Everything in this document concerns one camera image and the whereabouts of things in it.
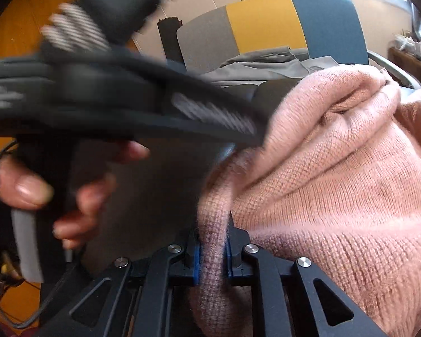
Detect grey yellow blue chair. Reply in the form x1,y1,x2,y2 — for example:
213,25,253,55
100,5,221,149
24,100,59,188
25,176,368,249
176,0,421,91

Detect person's left hand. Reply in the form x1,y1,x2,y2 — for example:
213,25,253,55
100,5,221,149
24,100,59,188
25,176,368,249
0,140,151,251

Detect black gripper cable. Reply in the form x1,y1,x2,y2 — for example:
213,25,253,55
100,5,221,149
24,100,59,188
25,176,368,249
0,265,74,330

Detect grey garment on chair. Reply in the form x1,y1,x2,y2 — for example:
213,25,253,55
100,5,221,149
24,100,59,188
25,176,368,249
201,46,338,87

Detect wooden side desk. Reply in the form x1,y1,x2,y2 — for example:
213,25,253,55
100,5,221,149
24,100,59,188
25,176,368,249
387,47,421,83

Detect pink knit sweater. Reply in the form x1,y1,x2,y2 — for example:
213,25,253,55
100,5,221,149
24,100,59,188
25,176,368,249
190,65,421,336

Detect black rolled mat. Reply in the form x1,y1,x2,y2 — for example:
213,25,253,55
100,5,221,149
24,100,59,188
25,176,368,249
157,17,185,65

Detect wooden wardrobe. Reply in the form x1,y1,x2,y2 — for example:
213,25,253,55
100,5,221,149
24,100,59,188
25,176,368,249
0,0,141,337

